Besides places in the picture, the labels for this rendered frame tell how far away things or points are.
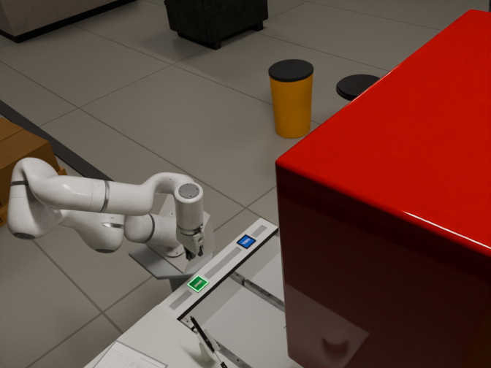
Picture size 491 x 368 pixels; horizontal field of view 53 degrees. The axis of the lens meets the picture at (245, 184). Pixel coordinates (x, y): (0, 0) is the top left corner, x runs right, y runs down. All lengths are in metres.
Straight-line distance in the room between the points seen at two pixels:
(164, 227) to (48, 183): 0.69
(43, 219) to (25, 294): 1.97
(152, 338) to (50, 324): 1.56
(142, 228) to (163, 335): 0.41
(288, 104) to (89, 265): 1.94
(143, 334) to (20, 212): 0.57
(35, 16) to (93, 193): 6.18
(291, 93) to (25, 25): 4.42
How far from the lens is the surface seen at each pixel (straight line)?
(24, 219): 1.44
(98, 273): 3.32
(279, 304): 1.83
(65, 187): 1.33
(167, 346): 1.65
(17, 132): 4.25
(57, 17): 7.56
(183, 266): 2.01
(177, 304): 1.75
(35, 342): 3.14
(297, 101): 3.98
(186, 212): 1.43
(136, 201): 1.37
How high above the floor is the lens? 2.30
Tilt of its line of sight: 38 degrees down
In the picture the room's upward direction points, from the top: 7 degrees counter-clockwise
